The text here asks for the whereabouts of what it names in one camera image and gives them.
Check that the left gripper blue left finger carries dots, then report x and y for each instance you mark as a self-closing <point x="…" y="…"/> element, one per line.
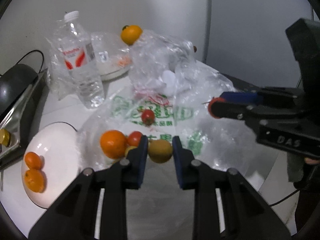
<point x="136" y="168"/>

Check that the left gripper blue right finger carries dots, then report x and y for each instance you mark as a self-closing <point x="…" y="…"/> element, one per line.
<point x="184" y="170"/>

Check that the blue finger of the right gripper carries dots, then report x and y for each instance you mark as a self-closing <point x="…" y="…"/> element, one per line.
<point x="236" y="111"/>
<point x="242" y="98"/>

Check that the small yellow-green fruit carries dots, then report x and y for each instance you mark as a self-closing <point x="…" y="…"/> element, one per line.
<point x="160" y="151"/>
<point x="128" y="149"/>

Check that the cherry tomato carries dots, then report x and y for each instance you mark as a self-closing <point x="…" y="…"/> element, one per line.
<point x="148" y="117"/>
<point x="212" y="101"/>
<point x="134" y="138"/>

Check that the mandarin orange bottom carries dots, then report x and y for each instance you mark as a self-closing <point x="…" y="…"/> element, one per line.
<point x="113" y="144"/>

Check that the mandarin orange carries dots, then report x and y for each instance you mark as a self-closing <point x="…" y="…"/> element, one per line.
<point x="35" y="180"/>
<point x="33" y="161"/>
<point x="113" y="144"/>

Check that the cherry tomato top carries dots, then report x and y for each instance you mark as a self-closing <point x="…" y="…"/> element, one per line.
<point x="148" y="117"/>

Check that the cherry tomato bottom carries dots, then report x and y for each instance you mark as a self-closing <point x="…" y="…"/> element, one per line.
<point x="212" y="101"/>

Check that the crumpled clear plastic bag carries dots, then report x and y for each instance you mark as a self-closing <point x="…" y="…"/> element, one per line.
<point x="166" y="65"/>

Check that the white plate black rim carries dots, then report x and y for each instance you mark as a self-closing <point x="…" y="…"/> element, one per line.
<point x="55" y="145"/>

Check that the clear bag over white bowl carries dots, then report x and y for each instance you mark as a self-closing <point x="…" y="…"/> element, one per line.
<point x="111" y="54"/>

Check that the large orange on bowl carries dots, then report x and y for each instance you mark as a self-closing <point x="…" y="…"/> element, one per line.
<point x="130" y="33"/>

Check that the clear plastic water bottle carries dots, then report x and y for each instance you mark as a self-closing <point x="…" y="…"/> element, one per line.
<point x="75" y="46"/>

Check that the black wok with wooden handle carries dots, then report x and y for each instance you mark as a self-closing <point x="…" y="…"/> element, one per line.
<point x="13" y="83"/>

